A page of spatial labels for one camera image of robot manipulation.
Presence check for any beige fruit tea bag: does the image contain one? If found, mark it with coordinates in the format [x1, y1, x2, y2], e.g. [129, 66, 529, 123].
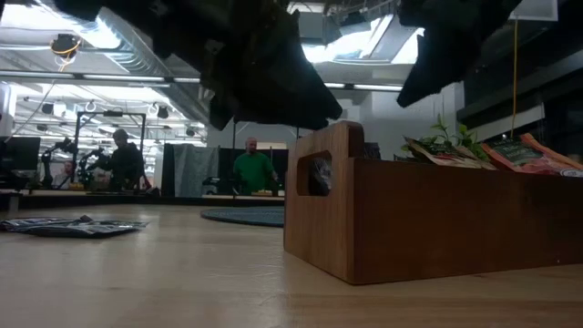
[403, 136, 497, 171]

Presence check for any grey ceiling junction box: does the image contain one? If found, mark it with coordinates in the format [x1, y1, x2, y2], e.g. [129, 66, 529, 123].
[298, 11, 327, 43]

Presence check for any black computer monitor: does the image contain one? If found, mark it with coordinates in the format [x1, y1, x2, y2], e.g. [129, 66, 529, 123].
[0, 135, 41, 190]

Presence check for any grey curtain partition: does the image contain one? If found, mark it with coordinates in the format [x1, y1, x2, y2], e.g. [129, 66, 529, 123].
[161, 143, 220, 198]

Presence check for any dark blue blackcurrant tea bag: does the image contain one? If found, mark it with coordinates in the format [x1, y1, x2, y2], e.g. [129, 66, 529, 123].
[308, 157, 332, 197]
[0, 216, 87, 232]
[79, 214, 150, 231]
[25, 221, 138, 240]

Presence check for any wooden three-compartment tea box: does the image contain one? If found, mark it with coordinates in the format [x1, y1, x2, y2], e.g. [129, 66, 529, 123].
[283, 120, 583, 286]

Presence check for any white ceiling panel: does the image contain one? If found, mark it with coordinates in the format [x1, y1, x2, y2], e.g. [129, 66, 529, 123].
[509, 0, 559, 22]

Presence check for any bright ceiling light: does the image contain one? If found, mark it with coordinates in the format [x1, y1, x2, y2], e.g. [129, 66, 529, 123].
[300, 15, 425, 66]

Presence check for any round dark woven placemat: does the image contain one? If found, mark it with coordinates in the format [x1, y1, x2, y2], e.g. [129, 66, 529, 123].
[199, 207, 286, 228]

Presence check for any black aluminium table frame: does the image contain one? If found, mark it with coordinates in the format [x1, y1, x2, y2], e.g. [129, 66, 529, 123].
[0, 190, 286, 210]

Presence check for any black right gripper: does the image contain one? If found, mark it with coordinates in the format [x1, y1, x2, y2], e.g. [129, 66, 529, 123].
[395, 0, 484, 109]

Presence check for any grey ceiling rail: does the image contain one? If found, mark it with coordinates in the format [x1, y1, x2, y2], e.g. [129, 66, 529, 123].
[0, 69, 404, 92]

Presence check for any small green potted plant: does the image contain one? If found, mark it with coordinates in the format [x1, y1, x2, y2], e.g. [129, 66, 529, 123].
[423, 113, 491, 161]

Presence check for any orange peach tea bag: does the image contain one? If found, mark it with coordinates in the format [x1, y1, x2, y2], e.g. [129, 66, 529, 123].
[520, 132, 583, 170]
[481, 138, 583, 178]

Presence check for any person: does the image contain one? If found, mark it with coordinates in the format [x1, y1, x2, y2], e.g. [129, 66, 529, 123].
[52, 159, 78, 190]
[97, 128, 151, 191]
[232, 136, 280, 196]

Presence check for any black yellow cable reel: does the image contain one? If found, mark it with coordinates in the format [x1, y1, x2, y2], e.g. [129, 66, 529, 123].
[49, 34, 82, 59]

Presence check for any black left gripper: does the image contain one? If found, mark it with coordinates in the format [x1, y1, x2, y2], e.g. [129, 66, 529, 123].
[149, 0, 343, 132]

